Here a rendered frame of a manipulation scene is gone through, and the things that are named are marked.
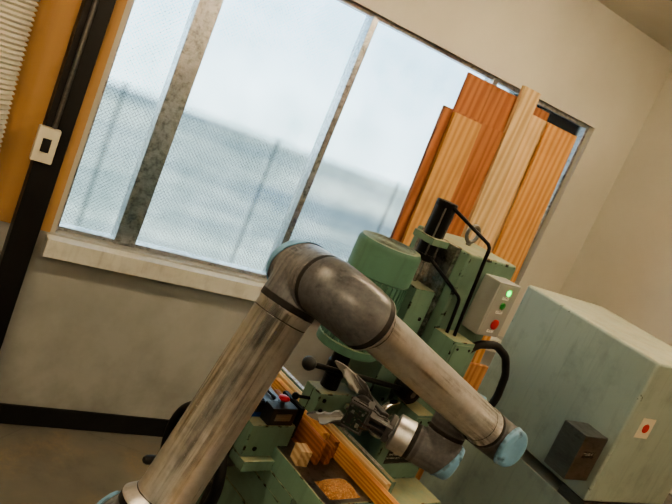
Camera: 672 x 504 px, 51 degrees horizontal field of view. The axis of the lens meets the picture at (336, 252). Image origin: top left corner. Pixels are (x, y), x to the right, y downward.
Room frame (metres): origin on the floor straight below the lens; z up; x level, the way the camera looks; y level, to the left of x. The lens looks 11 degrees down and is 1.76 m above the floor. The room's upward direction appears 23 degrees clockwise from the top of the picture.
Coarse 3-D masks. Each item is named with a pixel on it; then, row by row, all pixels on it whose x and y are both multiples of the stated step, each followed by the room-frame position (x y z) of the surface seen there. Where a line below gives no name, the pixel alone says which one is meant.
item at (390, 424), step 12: (360, 396) 1.60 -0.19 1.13; (348, 408) 1.54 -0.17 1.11; (360, 408) 1.54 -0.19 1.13; (372, 408) 1.54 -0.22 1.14; (348, 420) 1.53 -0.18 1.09; (360, 420) 1.54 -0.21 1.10; (372, 420) 1.55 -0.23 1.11; (384, 420) 1.58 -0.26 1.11; (396, 420) 1.56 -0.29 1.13; (360, 432) 1.53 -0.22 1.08; (372, 432) 1.54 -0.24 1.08; (384, 432) 1.53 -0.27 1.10
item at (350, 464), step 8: (272, 384) 1.96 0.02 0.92; (280, 384) 1.93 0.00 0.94; (344, 448) 1.71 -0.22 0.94; (336, 456) 1.71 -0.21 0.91; (344, 456) 1.69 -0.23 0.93; (352, 456) 1.68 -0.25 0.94; (344, 464) 1.68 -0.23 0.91; (352, 464) 1.66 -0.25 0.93; (360, 464) 1.66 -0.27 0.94; (352, 472) 1.65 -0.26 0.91; (360, 472) 1.64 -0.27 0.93; (368, 472) 1.64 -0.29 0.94; (360, 480) 1.63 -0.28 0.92; (368, 480) 1.61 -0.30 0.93; (376, 480) 1.61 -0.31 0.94; (368, 488) 1.60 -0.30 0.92; (376, 488) 1.59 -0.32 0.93; (384, 488) 1.59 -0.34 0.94; (368, 496) 1.60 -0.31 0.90; (376, 496) 1.58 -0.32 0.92; (384, 496) 1.56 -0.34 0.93; (392, 496) 1.57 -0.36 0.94
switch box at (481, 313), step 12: (492, 276) 1.91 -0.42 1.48; (480, 288) 1.91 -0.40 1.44; (492, 288) 1.88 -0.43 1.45; (504, 288) 1.89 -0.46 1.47; (516, 288) 1.92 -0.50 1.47; (480, 300) 1.90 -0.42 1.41; (492, 300) 1.87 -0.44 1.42; (504, 300) 1.90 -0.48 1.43; (468, 312) 1.91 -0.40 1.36; (480, 312) 1.88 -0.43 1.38; (492, 312) 1.88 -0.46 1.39; (504, 312) 1.92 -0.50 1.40; (468, 324) 1.90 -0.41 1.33; (480, 324) 1.87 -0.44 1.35; (492, 336) 1.92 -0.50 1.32
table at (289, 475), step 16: (288, 448) 1.67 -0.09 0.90; (240, 464) 1.58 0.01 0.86; (256, 464) 1.60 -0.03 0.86; (272, 464) 1.63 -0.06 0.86; (288, 464) 1.60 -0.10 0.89; (320, 464) 1.65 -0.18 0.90; (336, 464) 1.69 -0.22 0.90; (288, 480) 1.58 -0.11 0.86; (304, 480) 1.55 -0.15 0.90; (320, 480) 1.58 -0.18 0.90; (352, 480) 1.64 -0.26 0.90; (304, 496) 1.53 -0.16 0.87; (320, 496) 1.51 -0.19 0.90
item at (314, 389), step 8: (312, 384) 1.79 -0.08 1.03; (320, 384) 1.81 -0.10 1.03; (344, 384) 1.88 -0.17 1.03; (304, 392) 1.80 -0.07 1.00; (312, 392) 1.78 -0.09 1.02; (320, 392) 1.76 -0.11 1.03; (328, 392) 1.78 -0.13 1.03; (336, 392) 1.81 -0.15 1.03; (344, 392) 1.83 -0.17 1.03; (352, 392) 1.85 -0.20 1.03; (304, 400) 1.79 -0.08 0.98; (312, 400) 1.77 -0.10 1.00; (320, 400) 1.76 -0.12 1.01; (328, 400) 1.78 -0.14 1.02; (336, 400) 1.80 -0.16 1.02; (344, 400) 1.82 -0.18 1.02; (312, 408) 1.76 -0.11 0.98; (320, 408) 1.77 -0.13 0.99; (328, 408) 1.79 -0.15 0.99; (336, 408) 1.81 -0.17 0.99
